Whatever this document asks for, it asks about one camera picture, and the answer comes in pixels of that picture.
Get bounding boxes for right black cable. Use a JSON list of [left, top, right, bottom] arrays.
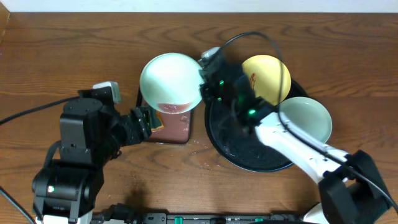
[[217, 30, 398, 214]]

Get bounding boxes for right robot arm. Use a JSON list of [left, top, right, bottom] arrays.
[[200, 52, 397, 223]]

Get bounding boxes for light blue plate front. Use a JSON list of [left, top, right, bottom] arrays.
[[139, 53, 204, 114]]

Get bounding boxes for black rectangular water tray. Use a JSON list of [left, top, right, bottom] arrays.
[[136, 90, 192, 144]]

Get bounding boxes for left black cable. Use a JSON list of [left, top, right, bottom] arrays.
[[0, 96, 80, 224]]

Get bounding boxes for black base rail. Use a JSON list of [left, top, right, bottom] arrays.
[[90, 203, 303, 224]]

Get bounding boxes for round black serving tray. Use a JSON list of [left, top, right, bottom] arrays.
[[204, 79, 308, 173]]

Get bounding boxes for green yellow sponge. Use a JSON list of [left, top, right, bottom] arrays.
[[149, 108, 164, 131]]

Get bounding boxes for yellow dirty plate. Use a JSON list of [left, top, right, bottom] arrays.
[[242, 55, 292, 105]]

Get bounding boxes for light blue plate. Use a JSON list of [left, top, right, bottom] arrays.
[[279, 96, 333, 143], [139, 53, 204, 114]]

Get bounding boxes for black cable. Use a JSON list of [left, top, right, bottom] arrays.
[[217, 30, 398, 214], [0, 96, 80, 224]]

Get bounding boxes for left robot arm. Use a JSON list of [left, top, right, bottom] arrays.
[[32, 86, 151, 223]]

